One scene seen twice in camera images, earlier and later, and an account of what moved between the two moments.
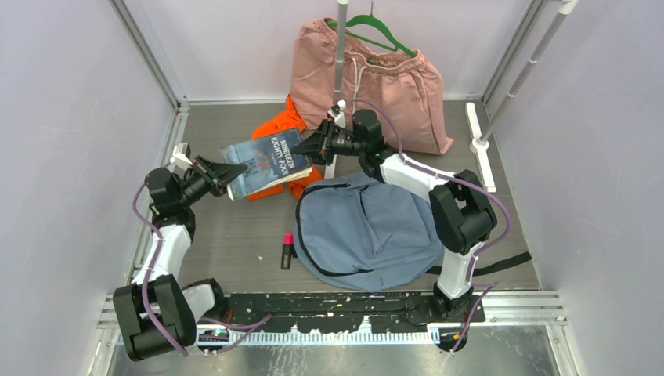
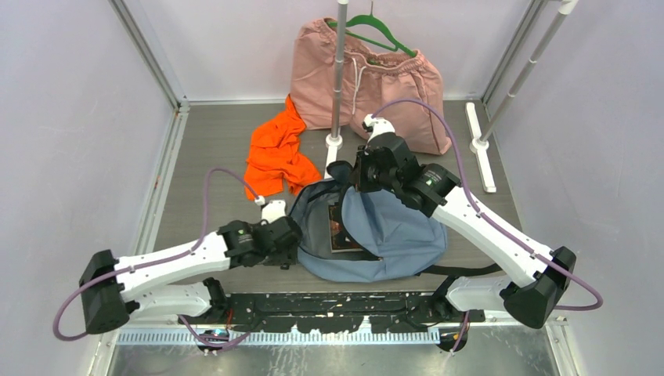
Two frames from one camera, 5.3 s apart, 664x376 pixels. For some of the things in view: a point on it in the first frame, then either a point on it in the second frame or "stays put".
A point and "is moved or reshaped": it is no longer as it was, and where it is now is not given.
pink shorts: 408,86 stays put
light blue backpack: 361,231 is moved or reshaped
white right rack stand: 480,142 stays put
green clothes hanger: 372,19 stays put
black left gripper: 216,175 → 286,256
